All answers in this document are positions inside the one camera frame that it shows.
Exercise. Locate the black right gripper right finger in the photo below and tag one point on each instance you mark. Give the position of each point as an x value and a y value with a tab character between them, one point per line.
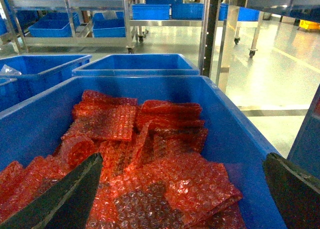
295	192

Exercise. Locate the red bubble wrap pile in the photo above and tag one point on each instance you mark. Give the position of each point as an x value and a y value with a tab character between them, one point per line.
150	178

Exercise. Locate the wheeled steel shelf cart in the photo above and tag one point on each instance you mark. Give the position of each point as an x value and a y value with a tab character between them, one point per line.
70	23

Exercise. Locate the blue plastic bin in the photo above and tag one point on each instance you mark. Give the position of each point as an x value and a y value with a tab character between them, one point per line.
155	64
37	74

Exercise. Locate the blue bin with bubble wrap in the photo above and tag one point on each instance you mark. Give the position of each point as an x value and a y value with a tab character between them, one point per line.
35	126

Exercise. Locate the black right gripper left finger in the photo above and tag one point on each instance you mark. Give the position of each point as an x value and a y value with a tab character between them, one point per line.
66	205

